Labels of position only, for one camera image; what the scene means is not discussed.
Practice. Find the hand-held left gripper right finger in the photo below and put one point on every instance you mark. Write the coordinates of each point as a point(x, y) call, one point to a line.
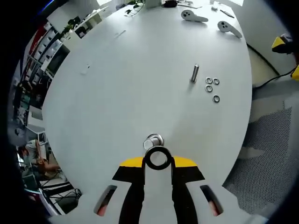
point(187, 172)

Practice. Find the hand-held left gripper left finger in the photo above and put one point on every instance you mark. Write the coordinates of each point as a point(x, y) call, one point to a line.
point(130, 172)

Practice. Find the large black washer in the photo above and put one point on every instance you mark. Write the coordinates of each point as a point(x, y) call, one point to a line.
point(147, 158)

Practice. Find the large steel threaded stud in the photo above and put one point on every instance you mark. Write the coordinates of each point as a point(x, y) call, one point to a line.
point(156, 139)

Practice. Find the small silver washer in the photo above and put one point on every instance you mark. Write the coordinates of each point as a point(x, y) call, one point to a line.
point(206, 80)
point(214, 81)
point(206, 88)
point(213, 98)

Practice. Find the small steel threaded stud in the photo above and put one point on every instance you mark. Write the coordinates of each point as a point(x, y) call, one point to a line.
point(195, 72)

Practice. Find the white handheld controller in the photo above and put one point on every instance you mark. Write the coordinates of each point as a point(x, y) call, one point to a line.
point(194, 16)
point(227, 27)

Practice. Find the grey mesh office chair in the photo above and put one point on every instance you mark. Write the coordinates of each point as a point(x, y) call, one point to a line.
point(268, 151)

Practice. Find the small black object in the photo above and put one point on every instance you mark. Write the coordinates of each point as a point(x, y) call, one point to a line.
point(171, 2)

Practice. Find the white shelf unit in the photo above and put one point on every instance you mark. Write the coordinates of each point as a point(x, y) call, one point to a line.
point(46, 51)

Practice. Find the white cabinet desk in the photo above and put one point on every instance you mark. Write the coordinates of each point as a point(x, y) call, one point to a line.
point(88, 19)

